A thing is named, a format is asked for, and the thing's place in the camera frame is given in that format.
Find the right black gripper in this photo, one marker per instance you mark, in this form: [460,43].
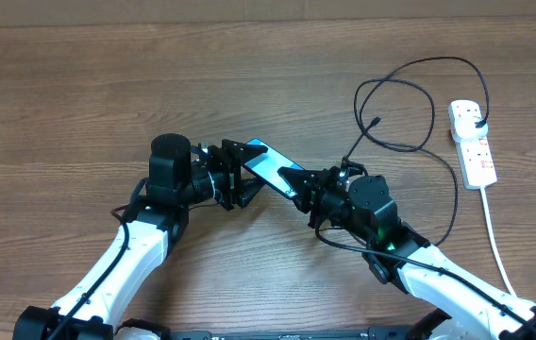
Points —
[305,186]

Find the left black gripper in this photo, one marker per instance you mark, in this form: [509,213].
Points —
[233,154]

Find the Samsung Galaxy smartphone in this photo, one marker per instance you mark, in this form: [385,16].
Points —
[266,166]

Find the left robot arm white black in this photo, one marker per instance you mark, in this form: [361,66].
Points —
[181,176]

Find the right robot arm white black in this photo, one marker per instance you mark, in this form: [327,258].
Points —
[360,204]

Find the white charger plug adapter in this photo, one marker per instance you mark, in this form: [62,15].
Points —
[467,129]

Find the white power strip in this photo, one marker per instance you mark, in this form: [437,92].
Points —
[476,160]

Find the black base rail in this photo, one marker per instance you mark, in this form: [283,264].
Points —
[137,329]

